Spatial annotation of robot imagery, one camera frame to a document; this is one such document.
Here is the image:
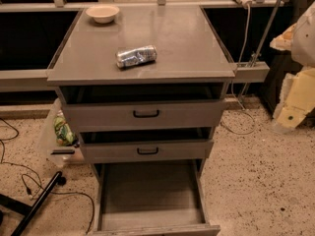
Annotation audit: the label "grey drawer cabinet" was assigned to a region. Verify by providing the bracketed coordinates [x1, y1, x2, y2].
[46, 4, 236, 236]

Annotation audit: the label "bottom grey drawer open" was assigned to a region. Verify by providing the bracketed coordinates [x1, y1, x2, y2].
[91, 160, 221, 236]

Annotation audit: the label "silver blue redbull can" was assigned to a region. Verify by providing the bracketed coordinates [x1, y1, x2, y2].
[116, 45, 158, 68]

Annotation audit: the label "middle grey drawer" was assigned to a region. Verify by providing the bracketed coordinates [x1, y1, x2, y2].
[81, 140, 214, 163]

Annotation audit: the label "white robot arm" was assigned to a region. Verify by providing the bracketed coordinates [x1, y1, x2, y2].
[270, 2, 315, 134]

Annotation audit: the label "black metal stand leg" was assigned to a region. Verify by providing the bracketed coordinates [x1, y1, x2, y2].
[0, 171, 66, 236]

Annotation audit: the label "clear plastic storage bin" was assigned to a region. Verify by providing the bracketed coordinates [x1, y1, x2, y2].
[37, 99, 84, 167]

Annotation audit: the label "green snack bag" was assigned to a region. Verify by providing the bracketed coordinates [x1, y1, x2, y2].
[53, 111, 76, 147]

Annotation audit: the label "white power cable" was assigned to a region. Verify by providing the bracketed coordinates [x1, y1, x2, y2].
[220, 3, 258, 137]

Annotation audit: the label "top grey drawer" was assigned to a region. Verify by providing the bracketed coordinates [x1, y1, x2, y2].
[62, 101, 225, 133]

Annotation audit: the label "grey metal diagonal rod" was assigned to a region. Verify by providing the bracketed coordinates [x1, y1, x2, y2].
[237, 0, 282, 101]

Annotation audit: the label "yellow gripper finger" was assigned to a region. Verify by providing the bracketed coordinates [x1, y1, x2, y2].
[270, 24, 296, 51]
[273, 67, 315, 131]

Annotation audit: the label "white bowl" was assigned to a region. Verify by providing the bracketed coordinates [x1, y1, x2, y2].
[86, 5, 119, 24]

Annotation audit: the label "black floor cable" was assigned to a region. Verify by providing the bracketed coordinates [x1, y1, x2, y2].
[0, 117, 95, 235]

